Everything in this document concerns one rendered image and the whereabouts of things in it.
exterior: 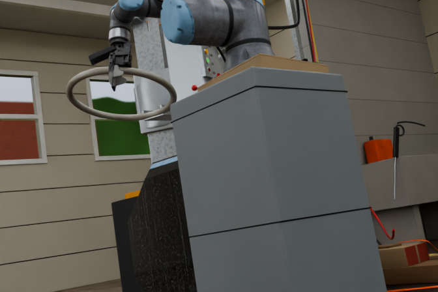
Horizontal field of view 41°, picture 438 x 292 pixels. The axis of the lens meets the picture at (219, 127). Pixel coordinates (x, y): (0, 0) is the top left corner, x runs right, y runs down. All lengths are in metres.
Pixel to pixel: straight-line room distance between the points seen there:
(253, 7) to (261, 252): 0.77
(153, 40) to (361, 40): 3.35
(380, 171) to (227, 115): 4.19
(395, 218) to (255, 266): 4.32
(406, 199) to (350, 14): 2.33
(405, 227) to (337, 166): 4.11
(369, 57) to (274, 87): 5.31
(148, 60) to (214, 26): 2.25
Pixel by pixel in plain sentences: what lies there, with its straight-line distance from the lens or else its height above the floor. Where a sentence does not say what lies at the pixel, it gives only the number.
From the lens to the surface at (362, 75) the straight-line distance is 6.67.
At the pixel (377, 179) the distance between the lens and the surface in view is 5.79.
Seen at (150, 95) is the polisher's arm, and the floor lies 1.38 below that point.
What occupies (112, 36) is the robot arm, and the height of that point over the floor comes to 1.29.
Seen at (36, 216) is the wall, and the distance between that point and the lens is 9.02.
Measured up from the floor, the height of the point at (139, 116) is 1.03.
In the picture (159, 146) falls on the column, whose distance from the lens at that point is 3.89.
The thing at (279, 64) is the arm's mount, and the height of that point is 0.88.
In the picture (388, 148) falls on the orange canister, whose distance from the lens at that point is 6.34.
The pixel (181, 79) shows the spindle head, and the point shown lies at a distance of 3.16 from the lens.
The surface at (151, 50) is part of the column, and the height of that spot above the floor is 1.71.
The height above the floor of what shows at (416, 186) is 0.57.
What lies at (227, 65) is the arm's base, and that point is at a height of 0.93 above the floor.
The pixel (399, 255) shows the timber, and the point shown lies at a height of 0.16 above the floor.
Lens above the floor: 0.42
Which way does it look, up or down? 10 degrees up
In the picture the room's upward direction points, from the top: 9 degrees counter-clockwise
